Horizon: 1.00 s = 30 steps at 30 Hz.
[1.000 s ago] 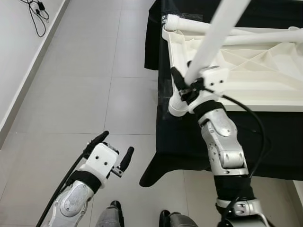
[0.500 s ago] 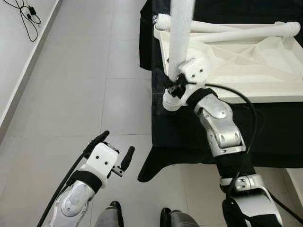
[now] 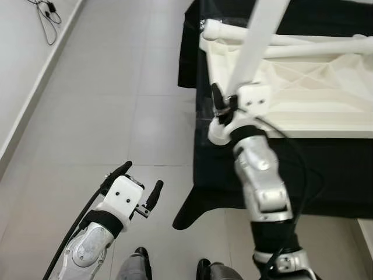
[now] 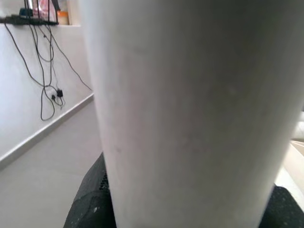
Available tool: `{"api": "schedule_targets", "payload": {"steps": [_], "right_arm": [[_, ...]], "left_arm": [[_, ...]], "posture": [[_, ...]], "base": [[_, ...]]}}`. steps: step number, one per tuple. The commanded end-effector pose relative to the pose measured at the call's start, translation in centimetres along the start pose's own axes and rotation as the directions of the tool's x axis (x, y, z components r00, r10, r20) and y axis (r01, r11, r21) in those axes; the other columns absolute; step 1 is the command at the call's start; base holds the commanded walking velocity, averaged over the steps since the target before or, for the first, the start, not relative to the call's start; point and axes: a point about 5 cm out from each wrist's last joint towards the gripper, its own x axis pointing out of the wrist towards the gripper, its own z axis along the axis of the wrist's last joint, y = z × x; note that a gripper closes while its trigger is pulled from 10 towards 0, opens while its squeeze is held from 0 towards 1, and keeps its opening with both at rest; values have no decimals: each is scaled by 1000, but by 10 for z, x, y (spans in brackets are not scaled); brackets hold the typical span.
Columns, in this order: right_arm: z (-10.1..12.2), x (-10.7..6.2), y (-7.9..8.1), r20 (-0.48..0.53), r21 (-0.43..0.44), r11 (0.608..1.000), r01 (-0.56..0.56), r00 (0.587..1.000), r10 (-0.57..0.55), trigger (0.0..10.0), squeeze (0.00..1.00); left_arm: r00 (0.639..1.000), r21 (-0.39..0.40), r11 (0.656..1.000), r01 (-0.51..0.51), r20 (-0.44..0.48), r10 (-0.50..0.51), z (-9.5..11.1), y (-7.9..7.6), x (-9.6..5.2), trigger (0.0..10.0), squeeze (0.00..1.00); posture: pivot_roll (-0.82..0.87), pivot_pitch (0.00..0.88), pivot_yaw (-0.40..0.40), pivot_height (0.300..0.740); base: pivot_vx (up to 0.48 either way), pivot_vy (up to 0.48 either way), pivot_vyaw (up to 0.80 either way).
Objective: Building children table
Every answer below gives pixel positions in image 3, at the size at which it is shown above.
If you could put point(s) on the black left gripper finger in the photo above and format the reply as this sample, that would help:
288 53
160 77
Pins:
119 172
155 194

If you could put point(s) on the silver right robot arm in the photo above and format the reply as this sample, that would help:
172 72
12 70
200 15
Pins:
262 175

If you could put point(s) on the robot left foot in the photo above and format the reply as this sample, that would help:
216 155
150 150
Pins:
137 265

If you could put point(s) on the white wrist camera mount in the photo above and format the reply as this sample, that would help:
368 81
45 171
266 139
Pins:
256 99
122 195

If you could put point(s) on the white plastic children table top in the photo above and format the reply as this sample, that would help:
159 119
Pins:
315 87

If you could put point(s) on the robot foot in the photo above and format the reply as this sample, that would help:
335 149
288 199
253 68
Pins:
213 269
137 265

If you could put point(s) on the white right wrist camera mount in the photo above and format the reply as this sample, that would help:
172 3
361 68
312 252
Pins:
256 99

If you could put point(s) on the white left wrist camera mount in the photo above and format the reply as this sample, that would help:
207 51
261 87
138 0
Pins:
122 195

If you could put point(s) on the black tablecloth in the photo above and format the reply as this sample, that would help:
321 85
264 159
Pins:
326 175

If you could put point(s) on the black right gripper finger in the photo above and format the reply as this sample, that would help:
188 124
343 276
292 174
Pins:
218 98

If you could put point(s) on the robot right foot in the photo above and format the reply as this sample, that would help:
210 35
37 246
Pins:
213 269

